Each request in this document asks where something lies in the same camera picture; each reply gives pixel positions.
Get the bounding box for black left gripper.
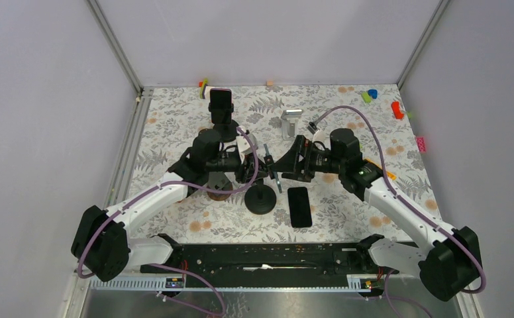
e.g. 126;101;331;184
206;152;268;183

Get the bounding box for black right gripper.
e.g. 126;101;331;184
270;134;344;183

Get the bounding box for black round-base phone stand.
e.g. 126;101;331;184
244;173;277;215

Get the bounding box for black smartphone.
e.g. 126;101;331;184
287;187;313;229

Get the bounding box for blue-edged smartphone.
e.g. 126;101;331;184
263;143;283;193

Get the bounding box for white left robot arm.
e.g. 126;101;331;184
71;127;259;282

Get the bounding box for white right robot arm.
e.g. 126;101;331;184
272;129;482;301

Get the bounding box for grey stand on wooden base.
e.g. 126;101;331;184
207;172;233;201

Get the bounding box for silver metal phone stand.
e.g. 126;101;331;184
280;109;303;140

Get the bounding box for black phone stand with phone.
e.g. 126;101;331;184
209;88;238;142

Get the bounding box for floral patterned mat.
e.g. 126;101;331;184
128;84;440;243

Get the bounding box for purple-edged smartphone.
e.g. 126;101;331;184
209;88;233;125

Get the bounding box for lime green block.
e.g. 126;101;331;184
361;91;372;103

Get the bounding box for blue heart block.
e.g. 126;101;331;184
367;89;378;99

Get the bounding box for stacked coloured blocks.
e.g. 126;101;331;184
199;78;208;99

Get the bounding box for red curved block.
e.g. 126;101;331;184
391;101;405;120

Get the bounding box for pink lego brick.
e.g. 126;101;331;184
415;136;427;153

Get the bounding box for yellow triangular plastic frame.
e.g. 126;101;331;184
366;158;397;181

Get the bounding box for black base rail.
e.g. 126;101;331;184
165;242;389;289

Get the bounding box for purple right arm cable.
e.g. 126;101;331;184
307;105;487;318

